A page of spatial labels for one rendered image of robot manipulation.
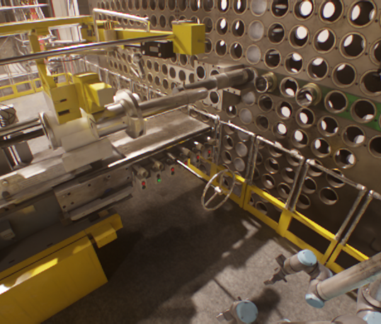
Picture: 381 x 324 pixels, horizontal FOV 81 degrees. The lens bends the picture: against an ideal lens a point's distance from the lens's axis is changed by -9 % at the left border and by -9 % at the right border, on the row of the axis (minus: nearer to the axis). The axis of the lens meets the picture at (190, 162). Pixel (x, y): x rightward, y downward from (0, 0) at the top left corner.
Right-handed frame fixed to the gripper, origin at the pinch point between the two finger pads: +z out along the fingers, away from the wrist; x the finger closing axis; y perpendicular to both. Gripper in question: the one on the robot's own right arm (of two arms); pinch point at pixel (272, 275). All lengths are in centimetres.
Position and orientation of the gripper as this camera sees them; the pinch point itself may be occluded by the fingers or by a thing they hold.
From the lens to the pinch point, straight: 169.2
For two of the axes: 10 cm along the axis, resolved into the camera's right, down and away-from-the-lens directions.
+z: -3.6, 6.2, 6.9
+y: 6.1, 7.2, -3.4
